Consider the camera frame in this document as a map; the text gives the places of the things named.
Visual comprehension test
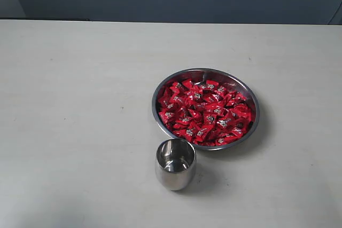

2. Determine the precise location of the round steel bowl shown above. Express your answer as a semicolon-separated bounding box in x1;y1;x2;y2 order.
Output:
152;68;260;151

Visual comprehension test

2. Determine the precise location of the pile of red wrapped candies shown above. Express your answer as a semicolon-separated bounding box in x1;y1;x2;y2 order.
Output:
156;78;256;148

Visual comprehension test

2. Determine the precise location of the stainless steel cup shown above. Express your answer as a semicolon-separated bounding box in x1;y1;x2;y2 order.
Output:
155;138;197;191

